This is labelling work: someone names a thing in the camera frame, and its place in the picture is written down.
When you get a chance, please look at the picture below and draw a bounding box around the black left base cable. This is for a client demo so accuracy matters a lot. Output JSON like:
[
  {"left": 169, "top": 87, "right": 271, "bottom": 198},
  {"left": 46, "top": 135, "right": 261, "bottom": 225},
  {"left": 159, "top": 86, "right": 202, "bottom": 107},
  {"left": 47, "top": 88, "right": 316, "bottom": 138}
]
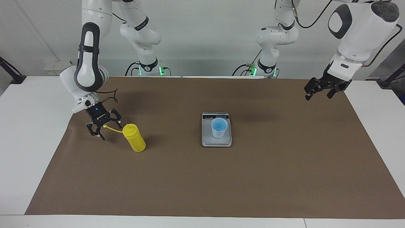
[{"left": 232, "top": 49, "right": 263, "bottom": 76}]

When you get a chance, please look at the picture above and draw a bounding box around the light blue plastic cup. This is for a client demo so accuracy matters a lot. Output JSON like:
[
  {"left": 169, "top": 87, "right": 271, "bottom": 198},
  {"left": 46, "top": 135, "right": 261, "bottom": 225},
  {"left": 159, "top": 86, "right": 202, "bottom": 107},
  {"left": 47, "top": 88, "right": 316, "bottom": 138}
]
[{"left": 211, "top": 117, "right": 228, "bottom": 139}]

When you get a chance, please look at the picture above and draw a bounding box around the black clamp stand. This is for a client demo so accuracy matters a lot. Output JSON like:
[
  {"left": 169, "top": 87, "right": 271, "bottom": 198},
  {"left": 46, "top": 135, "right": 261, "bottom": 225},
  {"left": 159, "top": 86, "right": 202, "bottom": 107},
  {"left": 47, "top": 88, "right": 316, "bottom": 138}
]
[
  {"left": 380, "top": 63, "right": 405, "bottom": 88},
  {"left": 0, "top": 56, "right": 27, "bottom": 85}
]

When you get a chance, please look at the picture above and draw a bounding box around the brown table mat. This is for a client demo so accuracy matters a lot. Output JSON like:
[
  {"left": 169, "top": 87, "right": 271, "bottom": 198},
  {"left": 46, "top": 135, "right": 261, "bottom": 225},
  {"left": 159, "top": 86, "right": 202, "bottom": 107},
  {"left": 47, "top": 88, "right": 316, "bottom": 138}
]
[{"left": 25, "top": 76, "right": 405, "bottom": 219}]

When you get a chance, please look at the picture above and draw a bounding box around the silver digital kitchen scale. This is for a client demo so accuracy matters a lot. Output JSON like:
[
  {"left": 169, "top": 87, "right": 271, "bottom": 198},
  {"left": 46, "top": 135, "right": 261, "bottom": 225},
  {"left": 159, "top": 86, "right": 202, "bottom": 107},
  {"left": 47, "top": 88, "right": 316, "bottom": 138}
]
[{"left": 202, "top": 112, "right": 232, "bottom": 148}]

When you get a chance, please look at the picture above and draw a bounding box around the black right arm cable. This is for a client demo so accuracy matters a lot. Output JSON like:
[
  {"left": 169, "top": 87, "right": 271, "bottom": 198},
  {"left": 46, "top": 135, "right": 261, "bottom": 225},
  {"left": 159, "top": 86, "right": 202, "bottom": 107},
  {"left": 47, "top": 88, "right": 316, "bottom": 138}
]
[{"left": 94, "top": 89, "right": 118, "bottom": 104}]

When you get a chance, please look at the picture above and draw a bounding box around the black base cable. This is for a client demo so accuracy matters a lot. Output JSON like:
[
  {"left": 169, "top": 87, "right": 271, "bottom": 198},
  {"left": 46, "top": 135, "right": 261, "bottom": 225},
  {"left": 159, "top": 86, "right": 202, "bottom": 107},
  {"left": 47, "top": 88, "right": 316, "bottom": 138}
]
[
  {"left": 232, "top": 49, "right": 263, "bottom": 76},
  {"left": 125, "top": 62, "right": 141, "bottom": 76}
]

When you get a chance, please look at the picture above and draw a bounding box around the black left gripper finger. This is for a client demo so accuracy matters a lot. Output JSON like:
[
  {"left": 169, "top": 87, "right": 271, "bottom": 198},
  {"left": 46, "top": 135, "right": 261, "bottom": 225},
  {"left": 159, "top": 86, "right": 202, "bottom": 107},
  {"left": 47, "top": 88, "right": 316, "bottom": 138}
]
[
  {"left": 304, "top": 78, "right": 324, "bottom": 101},
  {"left": 327, "top": 83, "right": 352, "bottom": 99}
]

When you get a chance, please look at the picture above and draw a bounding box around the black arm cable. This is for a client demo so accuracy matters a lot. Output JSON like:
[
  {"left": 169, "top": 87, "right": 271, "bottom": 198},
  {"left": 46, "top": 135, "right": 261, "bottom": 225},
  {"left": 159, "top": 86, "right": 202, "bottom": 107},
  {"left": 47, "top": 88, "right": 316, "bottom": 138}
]
[
  {"left": 290, "top": 0, "right": 403, "bottom": 67},
  {"left": 94, "top": 89, "right": 118, "bottom": 104}
]

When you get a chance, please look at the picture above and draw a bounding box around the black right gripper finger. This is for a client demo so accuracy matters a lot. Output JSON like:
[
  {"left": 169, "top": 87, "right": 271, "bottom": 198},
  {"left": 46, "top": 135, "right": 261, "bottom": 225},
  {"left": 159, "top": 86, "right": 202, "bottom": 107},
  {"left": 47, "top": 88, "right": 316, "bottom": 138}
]
[
  {"left": 87, "top": 123, "right": 105, "bottom": 141},
  {"left": 109, "top": 109, "right": 122, "bottom": 129}
]

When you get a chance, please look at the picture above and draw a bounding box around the yellow squeeze bottle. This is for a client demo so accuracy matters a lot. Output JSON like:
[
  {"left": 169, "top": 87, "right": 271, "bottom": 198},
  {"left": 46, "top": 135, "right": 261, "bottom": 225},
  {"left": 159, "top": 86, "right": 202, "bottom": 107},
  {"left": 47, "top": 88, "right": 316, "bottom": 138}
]
[{"left": 104, "top": 123, "right": 146, "bottom": 153}]

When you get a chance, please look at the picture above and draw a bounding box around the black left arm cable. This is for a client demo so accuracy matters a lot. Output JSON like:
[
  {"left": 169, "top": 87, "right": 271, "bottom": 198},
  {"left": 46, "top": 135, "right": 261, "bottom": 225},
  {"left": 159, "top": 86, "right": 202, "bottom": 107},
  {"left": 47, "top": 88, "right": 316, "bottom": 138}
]
[{"left": 290, "top": 0, "right": 403, "bottom": 67}]

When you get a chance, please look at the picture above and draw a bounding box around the black right base cable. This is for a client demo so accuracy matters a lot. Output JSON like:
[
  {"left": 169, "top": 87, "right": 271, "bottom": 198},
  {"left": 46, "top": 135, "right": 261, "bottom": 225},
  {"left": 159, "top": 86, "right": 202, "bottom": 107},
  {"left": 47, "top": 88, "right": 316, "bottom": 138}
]
[{"left": 125, "top": 62, "right": 141, "bottom": 76}]

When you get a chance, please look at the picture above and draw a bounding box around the white wall socket box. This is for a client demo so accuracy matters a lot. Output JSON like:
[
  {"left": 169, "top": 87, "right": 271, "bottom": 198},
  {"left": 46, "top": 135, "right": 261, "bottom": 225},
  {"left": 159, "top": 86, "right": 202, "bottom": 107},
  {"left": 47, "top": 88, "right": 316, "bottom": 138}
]
[{"left": 44, "top": 61, "right": 72, "bottom": 76}]

